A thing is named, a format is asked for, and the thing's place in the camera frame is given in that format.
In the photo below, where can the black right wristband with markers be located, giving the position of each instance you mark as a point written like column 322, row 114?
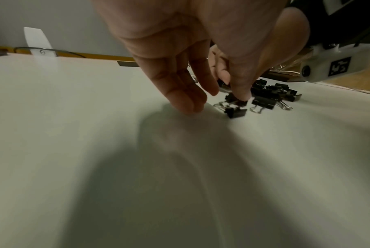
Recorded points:
column 341, row 24

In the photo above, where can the pile of black binder clips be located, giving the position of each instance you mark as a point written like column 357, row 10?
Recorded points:
column 264, row 99

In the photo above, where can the person's right hand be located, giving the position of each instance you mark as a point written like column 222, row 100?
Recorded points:
column 295, row 36

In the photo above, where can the small white paper card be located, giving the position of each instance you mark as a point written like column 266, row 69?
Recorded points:
column 36, row 38

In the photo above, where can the person's left hand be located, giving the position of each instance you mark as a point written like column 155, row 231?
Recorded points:
column 188, row 36

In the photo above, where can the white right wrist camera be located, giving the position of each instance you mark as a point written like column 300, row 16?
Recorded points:
column 326, row 70

